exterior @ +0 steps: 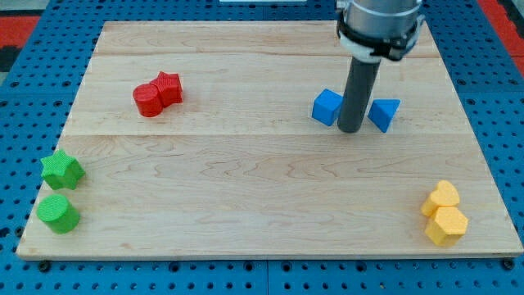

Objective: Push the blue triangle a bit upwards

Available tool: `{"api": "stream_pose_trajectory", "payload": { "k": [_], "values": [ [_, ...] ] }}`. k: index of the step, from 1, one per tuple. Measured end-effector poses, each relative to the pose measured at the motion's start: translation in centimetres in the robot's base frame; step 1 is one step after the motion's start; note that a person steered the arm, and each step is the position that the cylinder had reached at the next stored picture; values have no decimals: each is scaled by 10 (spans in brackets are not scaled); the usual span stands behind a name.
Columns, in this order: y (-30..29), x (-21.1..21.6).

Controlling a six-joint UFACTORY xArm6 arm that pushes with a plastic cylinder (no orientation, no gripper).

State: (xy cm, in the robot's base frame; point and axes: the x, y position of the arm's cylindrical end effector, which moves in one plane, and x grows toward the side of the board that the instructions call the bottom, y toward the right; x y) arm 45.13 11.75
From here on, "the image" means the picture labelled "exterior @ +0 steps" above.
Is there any blue triangle block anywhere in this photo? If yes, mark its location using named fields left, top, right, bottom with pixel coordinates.
left=368, top=99, right=401, bottom=133

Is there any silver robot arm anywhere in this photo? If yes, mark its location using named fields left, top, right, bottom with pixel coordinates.
left=336, top=0, right=425, bottom=64

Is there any light wooden board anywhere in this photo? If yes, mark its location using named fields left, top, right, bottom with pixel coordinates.
left=16, top=21, right=523, bottom=261

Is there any blue cube block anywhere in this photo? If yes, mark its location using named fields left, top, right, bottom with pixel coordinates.
left=311, top=88, right=343, bottom=126

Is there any red star block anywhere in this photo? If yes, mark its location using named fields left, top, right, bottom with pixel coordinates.
left=151, top=71, right=183, bottom=107

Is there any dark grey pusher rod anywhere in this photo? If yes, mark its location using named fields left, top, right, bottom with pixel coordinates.
left=337, top=58, right=380, bottom=134

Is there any red cylinder block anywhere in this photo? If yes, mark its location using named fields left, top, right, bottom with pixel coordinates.
left=132, top=84, right=164, bottom=117

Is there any yellow heart block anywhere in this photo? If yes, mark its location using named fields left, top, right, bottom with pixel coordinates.
left=421, top=179, right=460, bottom=217

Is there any yellow hexagon block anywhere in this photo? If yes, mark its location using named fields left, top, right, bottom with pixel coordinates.
left=424, top=206, right=469, bottom=247

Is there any green star block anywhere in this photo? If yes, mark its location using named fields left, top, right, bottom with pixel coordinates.
left=40, top=149, right=85, bottom=190

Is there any green cylinder block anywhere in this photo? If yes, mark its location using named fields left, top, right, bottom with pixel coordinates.
left=37, top=194, right=80, bottom=234

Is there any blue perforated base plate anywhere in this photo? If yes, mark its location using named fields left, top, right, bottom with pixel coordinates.
left=1, top=0, right=523, bottom=294

